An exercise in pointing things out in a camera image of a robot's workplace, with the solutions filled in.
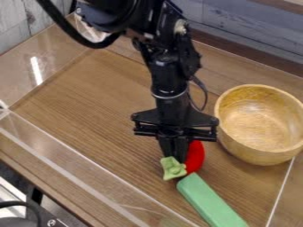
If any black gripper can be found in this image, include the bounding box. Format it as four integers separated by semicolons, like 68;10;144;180
131;96;219;163

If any red plush radish toy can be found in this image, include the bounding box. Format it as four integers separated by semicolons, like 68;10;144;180
160;139;206;182

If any green rectangular block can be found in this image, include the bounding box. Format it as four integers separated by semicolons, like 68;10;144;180
176;173;248;227

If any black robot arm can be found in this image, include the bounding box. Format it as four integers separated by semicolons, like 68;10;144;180
36;0;219;161

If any wooden bowl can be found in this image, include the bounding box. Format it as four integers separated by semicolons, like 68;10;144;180
214;84;303;166

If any black device bottom left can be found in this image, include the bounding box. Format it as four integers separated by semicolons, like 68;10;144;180
0;207;70;227

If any clear acrylic front wall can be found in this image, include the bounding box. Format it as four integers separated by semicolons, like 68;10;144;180
0;110;199;227

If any black cable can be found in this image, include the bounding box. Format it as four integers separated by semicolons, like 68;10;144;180
0;200;39;227

